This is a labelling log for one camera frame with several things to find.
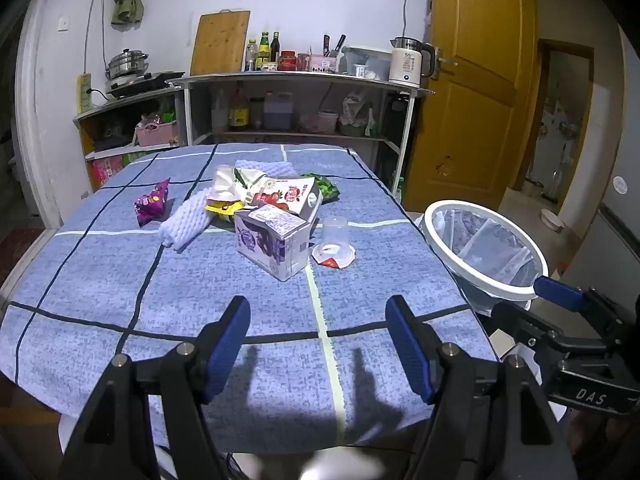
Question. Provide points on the translucent white bottle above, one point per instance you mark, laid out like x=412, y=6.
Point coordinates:
x=219, y=112

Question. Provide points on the white metal shelf unit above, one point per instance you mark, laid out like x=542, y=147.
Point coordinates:
x=300, y=76

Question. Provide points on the white foam fruit net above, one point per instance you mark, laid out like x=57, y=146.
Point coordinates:
x=185, y=220
x=270, y=167

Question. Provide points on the green plastic bottle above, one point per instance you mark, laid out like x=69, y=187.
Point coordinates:
x=399, y=187

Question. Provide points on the white wall switch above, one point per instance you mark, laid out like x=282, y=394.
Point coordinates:
x=63, y=23

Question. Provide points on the green yellow-label bottle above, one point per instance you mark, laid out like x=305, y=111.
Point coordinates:
x=263, y=55

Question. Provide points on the white floor bowl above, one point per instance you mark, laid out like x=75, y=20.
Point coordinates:
x=551, y=220

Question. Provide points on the red white foil lid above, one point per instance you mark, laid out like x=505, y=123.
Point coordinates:
x=332, y=257

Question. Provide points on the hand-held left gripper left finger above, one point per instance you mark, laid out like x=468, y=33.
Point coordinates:
x=232, y=340

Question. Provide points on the white refrigerator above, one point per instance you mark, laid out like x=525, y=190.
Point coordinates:
x=555, y=150

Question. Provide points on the white trash bin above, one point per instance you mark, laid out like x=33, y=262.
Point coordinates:
x=492, y=291

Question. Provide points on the yellow wooden door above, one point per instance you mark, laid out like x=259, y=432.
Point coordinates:
x=475, y=85

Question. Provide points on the clear seasoning bottle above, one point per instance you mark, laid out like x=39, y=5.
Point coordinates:
x=251, y=57

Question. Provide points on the yellow-label oil bottle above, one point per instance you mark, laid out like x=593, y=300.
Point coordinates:
x=239, y=110

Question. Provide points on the large red sauce jar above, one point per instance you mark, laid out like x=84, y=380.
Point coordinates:
x=287, y=61

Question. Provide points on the wooden cutting board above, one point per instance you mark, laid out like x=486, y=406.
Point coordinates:
x=220, y=42

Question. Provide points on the small white cup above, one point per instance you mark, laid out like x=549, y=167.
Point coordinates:
x=360, y=70

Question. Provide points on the clear plastic storage box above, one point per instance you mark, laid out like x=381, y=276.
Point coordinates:
x=377, y=60

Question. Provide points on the white electric kettle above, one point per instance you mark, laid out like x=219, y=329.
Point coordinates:
x=407, y=65

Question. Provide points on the purple snack packet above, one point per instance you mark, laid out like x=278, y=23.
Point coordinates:
x=152, y=205

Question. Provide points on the dark purple jug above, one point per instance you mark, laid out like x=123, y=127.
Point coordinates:
x=277, y=112

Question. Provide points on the steel pot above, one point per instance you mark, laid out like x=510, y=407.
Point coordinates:
x=127, y=62

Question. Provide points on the dark glass sliding door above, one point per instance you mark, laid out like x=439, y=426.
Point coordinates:
x=35, y=110

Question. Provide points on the black appliance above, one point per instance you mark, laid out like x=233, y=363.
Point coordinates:
x=397, y=120

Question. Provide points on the green food packets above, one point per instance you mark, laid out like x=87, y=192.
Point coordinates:
x=136, y=156

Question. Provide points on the pink knife holder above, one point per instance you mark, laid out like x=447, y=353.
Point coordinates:
x=324, y=64

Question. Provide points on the yellow power strip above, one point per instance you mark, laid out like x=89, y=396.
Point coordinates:
x=84, y=92

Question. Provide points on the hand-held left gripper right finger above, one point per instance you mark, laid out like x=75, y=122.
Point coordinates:
x=405, y=340

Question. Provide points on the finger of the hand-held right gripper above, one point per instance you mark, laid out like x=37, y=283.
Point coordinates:
x=557, y=291
x=520, y=322

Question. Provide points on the pink food packets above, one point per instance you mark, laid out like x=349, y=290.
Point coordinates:
x=107, y=170

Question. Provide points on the dark sauce bottle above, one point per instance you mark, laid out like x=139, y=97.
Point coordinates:
x=275, y=47

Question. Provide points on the pink plastic basket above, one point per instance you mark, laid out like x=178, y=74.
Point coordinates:
x=156, y=135

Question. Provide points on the clear bin liner bag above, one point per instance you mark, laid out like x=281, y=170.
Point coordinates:
x=490, y=245

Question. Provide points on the beige wrapper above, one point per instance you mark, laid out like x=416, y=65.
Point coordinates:
x=230, y=182

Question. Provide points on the clear plastic cup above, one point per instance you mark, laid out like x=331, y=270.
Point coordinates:
x=335, y=232

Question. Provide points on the small red sauce jar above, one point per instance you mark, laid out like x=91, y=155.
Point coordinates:
x=303, y=62

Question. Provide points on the green snack packet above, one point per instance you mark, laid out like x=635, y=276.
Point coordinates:
x=325, y=187

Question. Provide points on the strawberry milk carton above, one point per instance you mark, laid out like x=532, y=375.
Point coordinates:
x=285, y=195

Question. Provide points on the small wooden shelf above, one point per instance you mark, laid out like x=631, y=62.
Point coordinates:
x=86, y=140

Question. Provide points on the black induction cooker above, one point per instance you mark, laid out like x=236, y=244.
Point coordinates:
x=150, y=80

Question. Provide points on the purple milk carton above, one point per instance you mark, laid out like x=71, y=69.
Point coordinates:
x=270, y=245

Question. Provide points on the pink plastic container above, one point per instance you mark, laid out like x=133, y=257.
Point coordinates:
x=320, y=122

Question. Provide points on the crumpled plastic bags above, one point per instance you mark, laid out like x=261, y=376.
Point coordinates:
x=357, y=112

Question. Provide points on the blue checked tablecloth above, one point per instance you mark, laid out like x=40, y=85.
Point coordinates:
x=200, y=285

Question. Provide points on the yellow snack wrapper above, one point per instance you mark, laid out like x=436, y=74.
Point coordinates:
x=225, y=209

